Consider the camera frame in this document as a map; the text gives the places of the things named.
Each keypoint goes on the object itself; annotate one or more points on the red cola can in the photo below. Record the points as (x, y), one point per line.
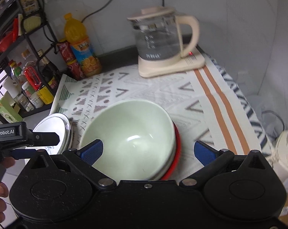
(68, 56)

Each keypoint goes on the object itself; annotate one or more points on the pale green bowl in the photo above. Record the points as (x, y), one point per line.
(138, 139)

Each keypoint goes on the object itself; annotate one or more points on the black metal shelf rack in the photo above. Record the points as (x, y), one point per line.
(24, 36)

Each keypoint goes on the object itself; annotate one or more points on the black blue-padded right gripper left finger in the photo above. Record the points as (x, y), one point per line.
(73, 168)

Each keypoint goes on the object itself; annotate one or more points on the white powder glass jar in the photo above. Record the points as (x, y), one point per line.
(32, 95)

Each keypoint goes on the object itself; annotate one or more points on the green tea carton box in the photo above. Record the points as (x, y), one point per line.
(8, 112)

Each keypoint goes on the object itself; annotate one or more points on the orange juice bottle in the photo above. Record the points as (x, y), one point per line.
(76, 34)

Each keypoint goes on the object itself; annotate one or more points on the glass kettle cream base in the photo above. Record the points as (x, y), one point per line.
(166, 41)

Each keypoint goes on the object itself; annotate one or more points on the red rimmed black bowl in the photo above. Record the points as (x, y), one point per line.
(176, 158)

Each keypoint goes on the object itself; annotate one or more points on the soy sauce jug red handle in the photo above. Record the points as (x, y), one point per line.
(36, 81)

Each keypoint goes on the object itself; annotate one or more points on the patterned white table cloth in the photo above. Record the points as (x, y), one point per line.
(205, 105)

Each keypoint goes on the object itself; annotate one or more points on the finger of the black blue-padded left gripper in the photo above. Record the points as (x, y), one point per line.
(18, 154)

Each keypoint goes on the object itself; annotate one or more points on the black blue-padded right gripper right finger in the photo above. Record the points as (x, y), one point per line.
(222, 168)

